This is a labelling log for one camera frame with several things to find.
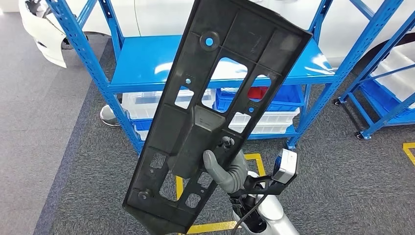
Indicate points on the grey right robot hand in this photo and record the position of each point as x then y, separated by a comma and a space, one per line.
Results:
223, 181

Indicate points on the black plastic panel part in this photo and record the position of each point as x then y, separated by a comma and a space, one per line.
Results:
175, 129

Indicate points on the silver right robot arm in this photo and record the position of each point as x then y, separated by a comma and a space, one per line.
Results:
275, 211

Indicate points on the blue metal shelf rack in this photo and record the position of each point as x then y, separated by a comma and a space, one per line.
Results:
146, 58

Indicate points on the blue wheeled shelf rack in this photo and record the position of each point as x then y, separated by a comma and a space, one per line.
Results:
392, 116

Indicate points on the small clear plastic bin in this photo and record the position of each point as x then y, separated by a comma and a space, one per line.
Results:
142, 134

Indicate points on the red item in bin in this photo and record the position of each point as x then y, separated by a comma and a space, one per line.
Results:
257, 92

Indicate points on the small blue plastic bin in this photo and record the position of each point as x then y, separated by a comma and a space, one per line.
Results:
141, 125

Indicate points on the large blue plastic bin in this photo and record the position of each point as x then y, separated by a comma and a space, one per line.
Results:
285, 97

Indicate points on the long clear plastic bin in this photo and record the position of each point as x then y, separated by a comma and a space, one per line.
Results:
142, 103

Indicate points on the round silver floor base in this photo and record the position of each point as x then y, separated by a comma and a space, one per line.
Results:
108, 116

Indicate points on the white car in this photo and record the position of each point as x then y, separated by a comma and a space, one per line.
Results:
162, 16

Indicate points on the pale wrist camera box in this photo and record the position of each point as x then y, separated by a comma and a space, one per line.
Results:
285, 165

